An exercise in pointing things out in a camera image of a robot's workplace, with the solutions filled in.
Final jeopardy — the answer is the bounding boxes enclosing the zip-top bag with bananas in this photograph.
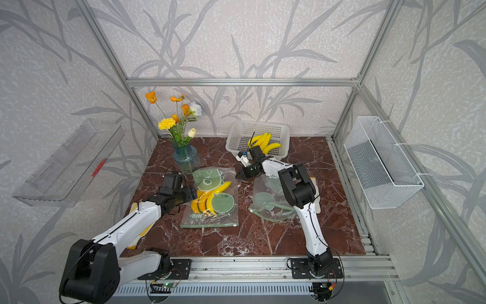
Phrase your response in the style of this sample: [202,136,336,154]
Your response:
[248,174,297,222]
[180,167,239,229]

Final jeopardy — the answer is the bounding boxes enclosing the yellow banana taken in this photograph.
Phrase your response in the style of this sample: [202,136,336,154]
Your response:
[263,143,282,155]
[248,133,267,148]

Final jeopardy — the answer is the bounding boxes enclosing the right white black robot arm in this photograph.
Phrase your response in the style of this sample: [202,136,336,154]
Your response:
[236,146,334,277]

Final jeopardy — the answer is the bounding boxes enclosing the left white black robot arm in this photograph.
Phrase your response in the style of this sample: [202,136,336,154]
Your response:
[59,171,197,303]

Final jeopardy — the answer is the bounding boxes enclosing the left bag banana three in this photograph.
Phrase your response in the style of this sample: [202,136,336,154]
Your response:
[191,196,204,214]

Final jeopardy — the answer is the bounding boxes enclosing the left bag banana one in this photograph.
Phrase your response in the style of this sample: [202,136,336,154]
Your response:
[197,181,232,201]

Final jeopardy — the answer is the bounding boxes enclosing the left bag banana two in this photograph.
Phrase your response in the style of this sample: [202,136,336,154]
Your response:
[205,193,217,216]

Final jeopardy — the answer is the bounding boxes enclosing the white plastic basket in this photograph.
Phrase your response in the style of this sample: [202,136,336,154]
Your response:
[225,120,290,160]

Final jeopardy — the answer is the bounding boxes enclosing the blue glass vase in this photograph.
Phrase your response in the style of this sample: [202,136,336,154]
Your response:
[173,144,201,174]

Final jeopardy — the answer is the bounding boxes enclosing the yellow work glove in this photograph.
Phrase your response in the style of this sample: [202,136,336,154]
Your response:
[126,203,154,250]

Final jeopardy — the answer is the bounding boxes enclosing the artificial flower bouquet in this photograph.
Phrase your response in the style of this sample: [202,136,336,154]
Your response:
[145,91,203,148]

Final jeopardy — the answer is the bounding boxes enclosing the white work glove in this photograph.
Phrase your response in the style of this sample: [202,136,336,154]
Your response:
[310,177,321,214]

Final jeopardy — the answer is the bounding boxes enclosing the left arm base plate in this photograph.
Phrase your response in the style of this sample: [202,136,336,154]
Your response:
[137,258,192,281]

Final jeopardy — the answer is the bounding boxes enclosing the clear acrylic wall shelf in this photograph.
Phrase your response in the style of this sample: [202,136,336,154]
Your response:
[13,119,125,208]

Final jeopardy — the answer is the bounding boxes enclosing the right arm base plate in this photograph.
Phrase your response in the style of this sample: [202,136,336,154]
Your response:
[288,258,344,279]

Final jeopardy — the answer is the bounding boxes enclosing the white wire mesh basket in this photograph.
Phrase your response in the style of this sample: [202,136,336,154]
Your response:
[344,116,425,210]

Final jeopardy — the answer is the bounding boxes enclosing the aluminium front rail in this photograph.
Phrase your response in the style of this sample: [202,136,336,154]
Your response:
[77,255,401,284]

